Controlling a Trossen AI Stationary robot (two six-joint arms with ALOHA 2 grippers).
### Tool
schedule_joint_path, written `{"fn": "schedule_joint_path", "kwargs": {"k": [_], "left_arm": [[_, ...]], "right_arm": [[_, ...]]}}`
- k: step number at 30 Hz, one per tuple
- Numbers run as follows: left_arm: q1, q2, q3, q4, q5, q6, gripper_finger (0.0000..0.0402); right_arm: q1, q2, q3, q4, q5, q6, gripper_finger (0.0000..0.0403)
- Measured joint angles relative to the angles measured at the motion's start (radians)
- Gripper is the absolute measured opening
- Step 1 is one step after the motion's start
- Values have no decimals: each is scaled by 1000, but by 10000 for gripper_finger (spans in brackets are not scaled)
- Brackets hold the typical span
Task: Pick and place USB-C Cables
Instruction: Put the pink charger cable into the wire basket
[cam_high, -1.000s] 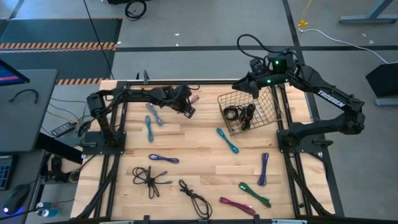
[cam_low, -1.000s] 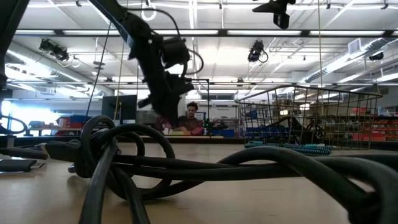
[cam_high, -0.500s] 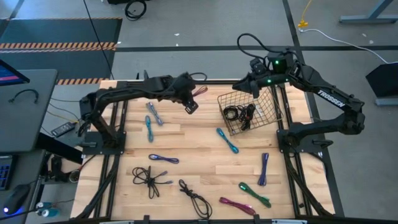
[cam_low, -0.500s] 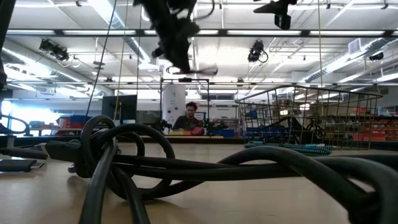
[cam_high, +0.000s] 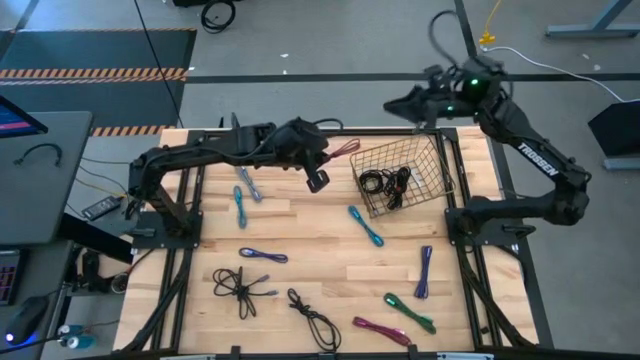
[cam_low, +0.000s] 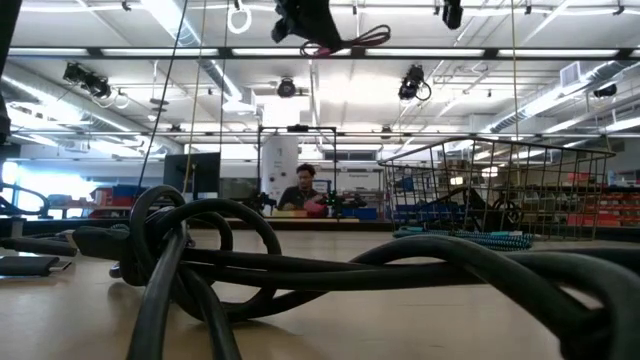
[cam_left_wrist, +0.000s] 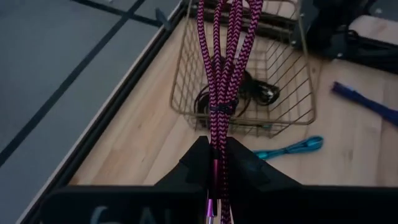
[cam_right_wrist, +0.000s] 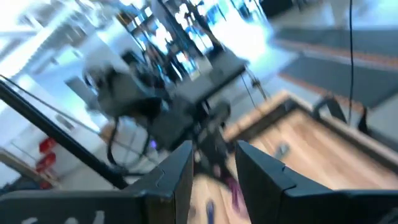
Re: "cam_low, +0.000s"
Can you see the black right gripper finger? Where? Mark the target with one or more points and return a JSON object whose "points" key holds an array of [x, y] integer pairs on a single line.
{"points": [[325, 35]]}

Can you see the black monitor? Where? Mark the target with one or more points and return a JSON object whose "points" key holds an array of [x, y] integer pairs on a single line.
{"points": [[200, 172]]}

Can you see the person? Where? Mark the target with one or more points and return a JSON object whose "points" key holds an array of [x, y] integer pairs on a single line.
{"points": [[300, 195]]}

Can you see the black ceiling camera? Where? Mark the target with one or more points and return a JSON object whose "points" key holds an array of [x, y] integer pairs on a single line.
{"points": [[411, 82], [92, 85]]}

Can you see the blue storage bin row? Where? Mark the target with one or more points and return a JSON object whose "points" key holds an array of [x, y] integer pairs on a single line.
{"points": [[425, 212]]}

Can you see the black aluminium rig frame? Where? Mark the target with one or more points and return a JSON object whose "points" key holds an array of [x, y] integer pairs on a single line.
{"points": [[490, 52]]}

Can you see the white cylindrical column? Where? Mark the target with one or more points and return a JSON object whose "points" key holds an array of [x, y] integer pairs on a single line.
{"points": [[277, 160]]}

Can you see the shelf with red bins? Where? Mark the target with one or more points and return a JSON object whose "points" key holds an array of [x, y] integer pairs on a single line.
{"points": [[625, 207]]}

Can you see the black metal rack frame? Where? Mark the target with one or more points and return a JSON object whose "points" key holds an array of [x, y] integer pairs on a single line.
{"points": [[300, 128]]}

